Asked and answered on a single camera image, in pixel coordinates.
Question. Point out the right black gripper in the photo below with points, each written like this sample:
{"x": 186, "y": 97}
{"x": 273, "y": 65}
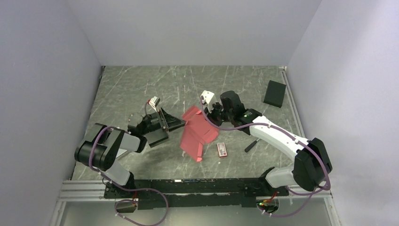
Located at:
{"x": 211, "y": 114}

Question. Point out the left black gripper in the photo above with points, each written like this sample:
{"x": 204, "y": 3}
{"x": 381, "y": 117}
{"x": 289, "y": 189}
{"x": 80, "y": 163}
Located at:
{"x": 171, "y": 122}

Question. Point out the red cardboard paper box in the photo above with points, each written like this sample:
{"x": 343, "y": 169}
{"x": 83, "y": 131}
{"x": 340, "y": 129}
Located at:
{"x": 197, "y": 132}

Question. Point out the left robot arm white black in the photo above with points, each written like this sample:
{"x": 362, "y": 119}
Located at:
{"x": 100, "y": 146}

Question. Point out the black box near left arm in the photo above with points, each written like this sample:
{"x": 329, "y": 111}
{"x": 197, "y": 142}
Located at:
{"x": 156, "y": 137}

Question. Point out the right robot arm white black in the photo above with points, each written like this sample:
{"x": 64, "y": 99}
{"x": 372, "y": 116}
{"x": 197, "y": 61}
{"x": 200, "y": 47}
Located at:
{"x": 310, "y": 161}

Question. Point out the small red white box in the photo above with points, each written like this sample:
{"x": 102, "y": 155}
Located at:
{"x": 222, "y": 151}

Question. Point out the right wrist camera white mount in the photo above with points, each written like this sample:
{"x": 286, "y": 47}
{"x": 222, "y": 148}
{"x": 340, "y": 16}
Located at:
{"x": 208, "y": 99}

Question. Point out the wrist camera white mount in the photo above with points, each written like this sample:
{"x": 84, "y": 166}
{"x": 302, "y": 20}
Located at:
{"x": 208, "y": 99}
{"x": 154, "y": 102}

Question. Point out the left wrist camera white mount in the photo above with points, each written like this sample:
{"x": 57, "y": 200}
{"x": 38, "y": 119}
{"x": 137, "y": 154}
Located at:
{"x": 154, "y": 102}

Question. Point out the hammer with black handle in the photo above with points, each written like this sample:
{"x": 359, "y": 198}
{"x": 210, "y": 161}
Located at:
{"x": 249, "y": 147}

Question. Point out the black box near right wall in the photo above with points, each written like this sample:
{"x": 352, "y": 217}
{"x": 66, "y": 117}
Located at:
{"x": 275, "y": 94}

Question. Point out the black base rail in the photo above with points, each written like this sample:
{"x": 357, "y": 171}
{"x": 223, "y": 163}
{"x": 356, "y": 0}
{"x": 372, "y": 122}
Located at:
{"x": 159, "y": 193}

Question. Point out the aluminium frame rail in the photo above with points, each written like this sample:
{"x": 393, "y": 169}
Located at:
{"x": 82, "y": 191}

